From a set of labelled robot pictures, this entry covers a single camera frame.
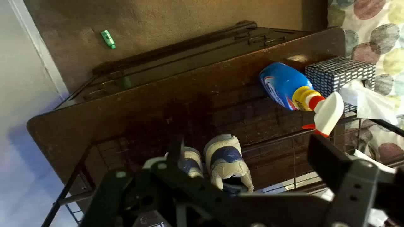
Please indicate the blue spray bottle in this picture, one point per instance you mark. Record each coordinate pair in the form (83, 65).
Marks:
(281, 84)

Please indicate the patterned tissue box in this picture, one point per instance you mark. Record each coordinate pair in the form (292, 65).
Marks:
(335, 73)

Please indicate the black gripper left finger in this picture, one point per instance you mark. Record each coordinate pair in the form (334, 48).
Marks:
(113, 193)

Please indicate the small green object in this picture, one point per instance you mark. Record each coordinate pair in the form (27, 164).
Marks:
(107, 38)

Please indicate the black metal shoe rack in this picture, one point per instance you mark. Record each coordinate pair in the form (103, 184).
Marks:
(388, 126)

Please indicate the white and blue sneaker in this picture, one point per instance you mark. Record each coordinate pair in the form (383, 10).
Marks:
(227, 159)
(191, 162)

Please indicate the dark wooden dresser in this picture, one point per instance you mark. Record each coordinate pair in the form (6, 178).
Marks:
(167, 96)

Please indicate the white tissue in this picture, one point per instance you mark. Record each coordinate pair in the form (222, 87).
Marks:
(369, 102)

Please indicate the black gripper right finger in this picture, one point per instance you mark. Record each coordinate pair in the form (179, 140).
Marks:
(354, 190)

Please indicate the bed with dotted bedspread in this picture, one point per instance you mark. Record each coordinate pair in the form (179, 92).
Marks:
(378, 38)

